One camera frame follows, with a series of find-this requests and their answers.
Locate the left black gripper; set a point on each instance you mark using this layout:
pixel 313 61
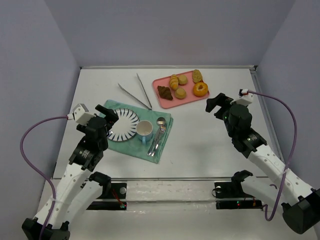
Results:
pixel 108 117

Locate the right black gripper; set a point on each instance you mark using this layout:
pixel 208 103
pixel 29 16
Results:
pixel 219 105

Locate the round golden bun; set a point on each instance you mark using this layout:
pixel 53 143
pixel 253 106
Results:
pixel 180 93

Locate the metal tongs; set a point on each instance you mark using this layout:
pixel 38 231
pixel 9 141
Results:
pixel 136 90

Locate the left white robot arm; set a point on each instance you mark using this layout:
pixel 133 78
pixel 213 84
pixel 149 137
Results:
pixel 80 184

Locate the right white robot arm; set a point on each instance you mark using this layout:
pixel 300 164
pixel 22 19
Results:
pixel 300 202

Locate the oval seeded bread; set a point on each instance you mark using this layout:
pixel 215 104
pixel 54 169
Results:
pixel 196 76

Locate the yellow ridged bread roll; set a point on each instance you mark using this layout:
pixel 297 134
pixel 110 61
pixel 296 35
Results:
pixel 174 82

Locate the orange donut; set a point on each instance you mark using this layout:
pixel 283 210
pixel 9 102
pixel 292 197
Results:
pixel 200 89

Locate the blue striped white plate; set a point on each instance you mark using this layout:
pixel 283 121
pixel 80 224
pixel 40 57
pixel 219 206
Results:
pixel 125 127

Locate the pink tray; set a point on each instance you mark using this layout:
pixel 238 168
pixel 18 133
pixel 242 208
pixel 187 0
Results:
pixel 166 104

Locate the blue mug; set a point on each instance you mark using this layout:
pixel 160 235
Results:
pixel 144 131

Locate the small round bun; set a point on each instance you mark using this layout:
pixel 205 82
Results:
pixel 182 79

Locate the teal cloth mat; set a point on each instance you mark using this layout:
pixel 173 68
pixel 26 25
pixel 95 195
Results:
pixel 134 147

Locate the brown croissant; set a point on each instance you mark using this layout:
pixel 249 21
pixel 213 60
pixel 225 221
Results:
pixel 164 92

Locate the metal spoon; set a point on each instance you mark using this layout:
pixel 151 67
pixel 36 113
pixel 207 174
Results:
pixel 160 121

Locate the metal knife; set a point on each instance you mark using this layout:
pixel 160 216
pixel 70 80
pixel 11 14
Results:
pixel 151 149

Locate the metal fork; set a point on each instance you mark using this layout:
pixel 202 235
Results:
pixel 161 133

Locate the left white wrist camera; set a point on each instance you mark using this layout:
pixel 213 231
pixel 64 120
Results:
pixel 81 114

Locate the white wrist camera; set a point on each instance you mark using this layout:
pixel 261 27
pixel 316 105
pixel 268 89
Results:
pixel 245 98
pixel 81 114

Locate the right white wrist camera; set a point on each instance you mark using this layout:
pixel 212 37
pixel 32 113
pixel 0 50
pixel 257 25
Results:
pixel 245 98

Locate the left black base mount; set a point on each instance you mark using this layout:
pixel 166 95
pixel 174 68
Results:
pixel 113 199

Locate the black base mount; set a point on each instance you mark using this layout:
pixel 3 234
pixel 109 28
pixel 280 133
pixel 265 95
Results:
pixel 230 196
pixel 113 199

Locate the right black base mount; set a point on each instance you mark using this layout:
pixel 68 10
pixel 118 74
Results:
pixel 230 196

